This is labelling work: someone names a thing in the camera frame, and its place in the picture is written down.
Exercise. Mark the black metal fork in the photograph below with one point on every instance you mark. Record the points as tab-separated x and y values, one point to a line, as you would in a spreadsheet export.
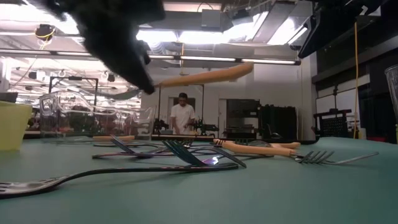
105	155

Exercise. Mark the black gantry frame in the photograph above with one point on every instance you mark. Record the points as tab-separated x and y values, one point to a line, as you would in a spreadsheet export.
74	78
203	102

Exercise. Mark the whiteboard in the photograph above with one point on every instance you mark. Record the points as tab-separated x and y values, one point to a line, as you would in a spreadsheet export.
342	101

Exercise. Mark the black cabinet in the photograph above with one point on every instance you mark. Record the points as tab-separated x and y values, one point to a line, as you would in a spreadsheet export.
278	123

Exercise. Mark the long dark spoon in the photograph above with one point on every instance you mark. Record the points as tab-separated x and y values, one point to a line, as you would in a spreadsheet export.
124	170

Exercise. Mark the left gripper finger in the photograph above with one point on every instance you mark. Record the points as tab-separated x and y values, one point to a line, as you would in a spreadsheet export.
133	74

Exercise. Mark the dark shelf unit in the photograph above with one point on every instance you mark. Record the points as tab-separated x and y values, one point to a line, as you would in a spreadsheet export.
242	112

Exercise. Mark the grey ventilation box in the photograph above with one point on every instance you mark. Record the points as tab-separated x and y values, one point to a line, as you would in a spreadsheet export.
211	18

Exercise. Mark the long ceiling light bar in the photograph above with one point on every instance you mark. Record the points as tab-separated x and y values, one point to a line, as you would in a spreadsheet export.
205	58

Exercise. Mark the black tabletop robot arm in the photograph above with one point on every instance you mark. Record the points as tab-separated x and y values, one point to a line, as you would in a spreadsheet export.
205	127
160	126

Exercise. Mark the iridescent rainbow fork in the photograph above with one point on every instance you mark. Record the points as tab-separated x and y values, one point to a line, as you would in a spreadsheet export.
130	145
141	154
186	154

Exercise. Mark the green table mat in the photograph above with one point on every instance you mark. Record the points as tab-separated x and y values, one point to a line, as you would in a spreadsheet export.
280	193

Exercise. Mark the black pegboard cart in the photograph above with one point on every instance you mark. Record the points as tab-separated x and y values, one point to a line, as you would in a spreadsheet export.
334	126

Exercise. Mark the yellow plastic bin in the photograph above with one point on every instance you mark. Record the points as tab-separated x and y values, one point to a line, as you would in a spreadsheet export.
14	127

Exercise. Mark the person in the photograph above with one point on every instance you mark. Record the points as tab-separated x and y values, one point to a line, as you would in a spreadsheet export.
183	116

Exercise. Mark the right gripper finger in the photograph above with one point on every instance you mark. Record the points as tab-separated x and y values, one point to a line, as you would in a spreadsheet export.
320	31

